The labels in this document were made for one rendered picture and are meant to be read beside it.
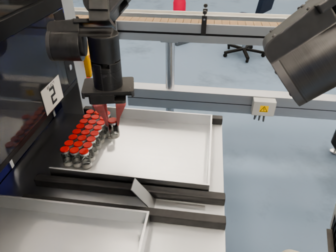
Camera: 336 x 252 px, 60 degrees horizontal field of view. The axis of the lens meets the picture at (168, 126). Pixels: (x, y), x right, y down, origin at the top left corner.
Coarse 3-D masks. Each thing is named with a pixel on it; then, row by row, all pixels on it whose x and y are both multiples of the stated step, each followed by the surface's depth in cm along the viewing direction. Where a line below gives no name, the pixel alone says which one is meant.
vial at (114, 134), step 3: (108, 123) 64; (111, 123) 63; (114, 123) 64; (108, 126) 64; (111, 126) 64; (114, 126) 64; (117, 126) 65; (111, 129) 64; (114, 129) 64; (117, 129) 65; (111, 132) 65; (114, 132) 65; (117, 132) 65; (111, 135) 65; (114, 135) 65; (117, 135) 66; (114, 138) 66
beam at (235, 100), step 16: (128, 96) 172; (144, 96) 171; (160, 96) 169; (176, 96) 168; (192, 96) 166; (208, 96) 165; (224, 96) 164; (240, 96) 162; (256, 96) 161; (272, 96) 160; (288, 96) 160; (320, 96) 160; (240, 112) 168; (288, 112) 164; (304, 112) 163; (320, 112) 161
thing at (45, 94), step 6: (54, 78) 67; (48, 84) 64; (54, 84) 67; (42, 90) 62; (48, 90) 64; (60, 90) 70; (42, 96) 62; (48, 96) 65; (54, 96) 67; (60, 96) 70; (48, 102) 65; (48, 108) 65
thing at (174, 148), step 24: (120, 120) 82; (144, 120) 82; (168, 120) 82; (192, 120) 81; (120, 144) 74; (144, 144) 74; (168, 144) 74; (192, 144) 74; (72, 168) 67; (96, 168) 67; (120, 168) 67; (144, 168) 67; (168, 168) 67; (192, 168) 67
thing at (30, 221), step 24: (0, 216) 56; (24, 216) 56; (48, 216) 56; (72, 216) 56; (96, 216) 55; (120, 216) 54; (144, 216) 53; (0, 240) 52; (24, 240) 52; (48, 240) 52; (72, 240) 52; (96, 240) 52; (120, 240) 52; (144, 240) 50
